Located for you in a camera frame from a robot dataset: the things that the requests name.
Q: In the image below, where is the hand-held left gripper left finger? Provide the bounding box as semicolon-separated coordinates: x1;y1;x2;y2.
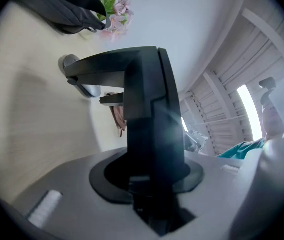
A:
65;46;165;197

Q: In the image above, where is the clear plastic box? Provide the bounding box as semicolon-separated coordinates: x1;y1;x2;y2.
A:
184;129;209;154

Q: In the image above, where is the person's head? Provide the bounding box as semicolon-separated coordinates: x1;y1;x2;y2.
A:
261;103;284;138

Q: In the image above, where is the person's teal shirt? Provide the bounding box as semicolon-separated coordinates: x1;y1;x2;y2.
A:
216;136;267;161

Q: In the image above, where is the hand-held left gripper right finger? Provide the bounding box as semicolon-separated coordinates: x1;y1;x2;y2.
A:
150;47;195;235

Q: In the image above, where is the black bag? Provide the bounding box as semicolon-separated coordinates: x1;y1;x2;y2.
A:
13;0;108;36

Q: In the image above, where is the round white table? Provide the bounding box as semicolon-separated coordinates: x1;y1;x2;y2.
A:
0;0;130;207

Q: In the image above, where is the long ceiling light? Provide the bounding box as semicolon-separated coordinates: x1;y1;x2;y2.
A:
236;83;262;142

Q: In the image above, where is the black head camera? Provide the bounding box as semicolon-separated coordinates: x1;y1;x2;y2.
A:
258;76;278;105

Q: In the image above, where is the pink flower plant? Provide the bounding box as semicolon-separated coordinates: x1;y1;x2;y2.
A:
95;0;135;44

